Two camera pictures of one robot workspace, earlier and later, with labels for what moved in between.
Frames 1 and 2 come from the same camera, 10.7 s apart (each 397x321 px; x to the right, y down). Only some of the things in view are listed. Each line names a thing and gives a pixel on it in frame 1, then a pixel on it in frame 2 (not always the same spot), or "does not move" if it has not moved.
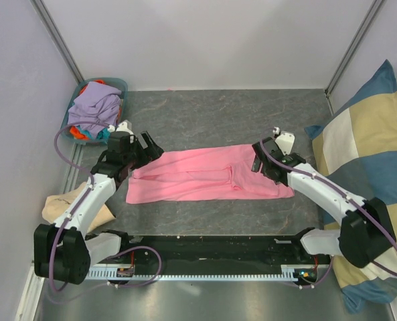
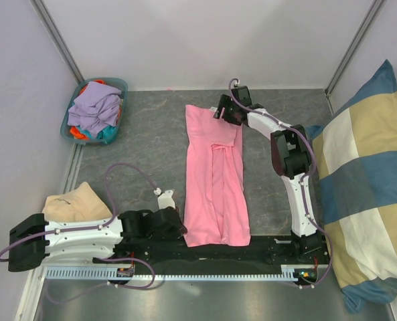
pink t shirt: (220, 173) -> (217, 212)
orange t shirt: (74, 131) does not move
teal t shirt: (103, 134) does not move
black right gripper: (262, 169) -> (225, 101)
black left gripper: (153, 151) -> (178, 231)
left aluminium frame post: (49, 23) does not move
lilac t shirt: (96, 103) does not move
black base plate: (211, 255) does not move
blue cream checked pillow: (367, 146) does not move
